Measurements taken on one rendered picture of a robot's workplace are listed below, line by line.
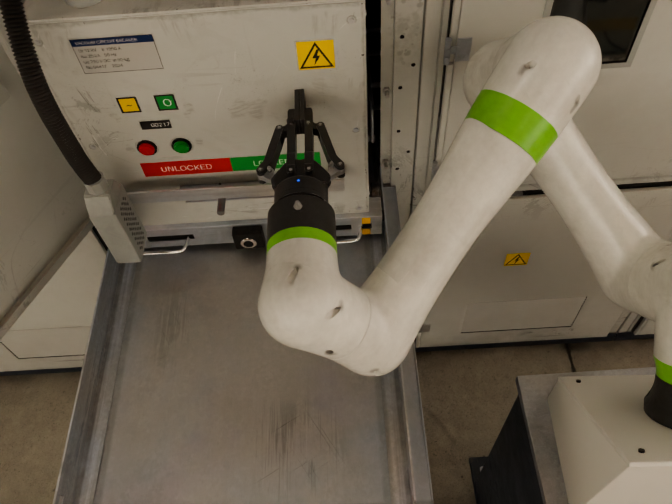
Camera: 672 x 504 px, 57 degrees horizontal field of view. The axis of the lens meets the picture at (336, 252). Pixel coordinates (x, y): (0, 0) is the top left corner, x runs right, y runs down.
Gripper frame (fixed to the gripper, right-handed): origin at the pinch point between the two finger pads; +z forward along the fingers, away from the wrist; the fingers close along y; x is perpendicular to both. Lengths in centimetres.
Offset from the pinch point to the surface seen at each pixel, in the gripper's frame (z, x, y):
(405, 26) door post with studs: 16.7, 1.9, 18.1
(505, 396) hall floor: -1, -123, 52
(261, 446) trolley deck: -40, -38, -11
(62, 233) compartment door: 8, -36, -55
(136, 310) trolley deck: -11, -38, -37
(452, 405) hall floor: -3, -123, 35
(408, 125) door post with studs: 16.7, -20.7, 19.5
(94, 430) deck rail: -35, -38, -40
